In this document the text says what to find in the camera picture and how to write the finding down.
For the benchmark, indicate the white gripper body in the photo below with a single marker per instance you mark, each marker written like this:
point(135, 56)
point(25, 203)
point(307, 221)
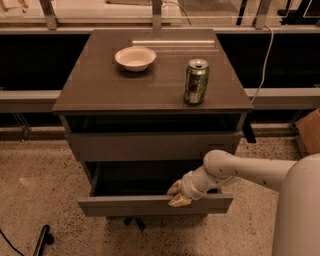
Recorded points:
point(188, 186)

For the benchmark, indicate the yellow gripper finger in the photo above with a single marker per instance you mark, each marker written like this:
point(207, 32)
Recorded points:
point(179, 201)
point(175, 189)

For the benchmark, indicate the grey drawer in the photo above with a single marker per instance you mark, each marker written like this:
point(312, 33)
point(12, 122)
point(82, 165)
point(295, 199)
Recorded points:
point(94, 147)
point(139, 188)

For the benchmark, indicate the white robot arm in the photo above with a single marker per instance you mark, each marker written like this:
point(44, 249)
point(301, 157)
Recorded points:
point(297, 221)

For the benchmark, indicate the grey top drawer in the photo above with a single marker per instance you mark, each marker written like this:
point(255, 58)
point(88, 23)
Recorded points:
point(94, 147)

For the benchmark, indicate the grey three-drawer cabinet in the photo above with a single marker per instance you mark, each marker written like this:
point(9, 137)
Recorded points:
point(101, 96)

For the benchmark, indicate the green soda can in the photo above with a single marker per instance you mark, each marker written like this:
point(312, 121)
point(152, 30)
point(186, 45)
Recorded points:
point(197, 75)

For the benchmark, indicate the cardboard box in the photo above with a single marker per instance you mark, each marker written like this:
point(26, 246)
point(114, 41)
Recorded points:
point(309, 130)

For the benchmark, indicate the white paper bowl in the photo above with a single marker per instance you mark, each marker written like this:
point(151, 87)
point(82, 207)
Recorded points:
point(135, 58)

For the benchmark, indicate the black floor object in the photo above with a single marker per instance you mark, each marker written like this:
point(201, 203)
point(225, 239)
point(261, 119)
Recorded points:
point(45, 238)

